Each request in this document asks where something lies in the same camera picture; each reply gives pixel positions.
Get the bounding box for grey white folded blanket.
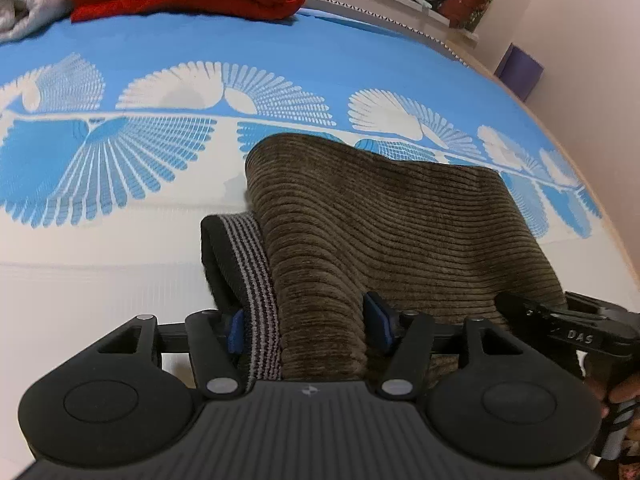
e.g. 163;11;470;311
0;0;76;43

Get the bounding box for brown corduroy pants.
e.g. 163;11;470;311
200;132;571;383

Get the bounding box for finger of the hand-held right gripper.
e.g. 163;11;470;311
495;291;551;341

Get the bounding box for person's right hand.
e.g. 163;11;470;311
585;374;640;418

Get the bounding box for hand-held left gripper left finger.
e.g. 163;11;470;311
97;308;247;397

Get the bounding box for blue white patterned bedsheet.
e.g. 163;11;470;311
0;2;638;480

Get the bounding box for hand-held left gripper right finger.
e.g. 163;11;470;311
362;291;523;400

